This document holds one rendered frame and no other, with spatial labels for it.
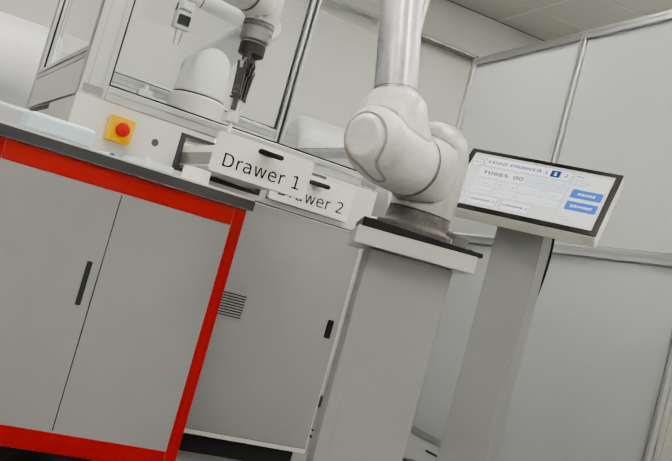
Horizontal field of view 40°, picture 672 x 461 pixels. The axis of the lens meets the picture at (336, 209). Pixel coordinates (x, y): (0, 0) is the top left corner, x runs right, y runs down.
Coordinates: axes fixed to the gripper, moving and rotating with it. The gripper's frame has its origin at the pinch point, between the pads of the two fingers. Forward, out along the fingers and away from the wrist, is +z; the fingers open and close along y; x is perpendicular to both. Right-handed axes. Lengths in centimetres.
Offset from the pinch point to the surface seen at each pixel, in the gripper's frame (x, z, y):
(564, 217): -99, 1, 39
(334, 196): -28, 12, 42
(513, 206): -84, 1, 45
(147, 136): 25.0, 12.2, 6.7
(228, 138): -4.5, 9.7, -13.8
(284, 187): -20.4, 17.6, -2.6
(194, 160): 7.8, 16.1, 1.8
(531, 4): -75, -182, 365
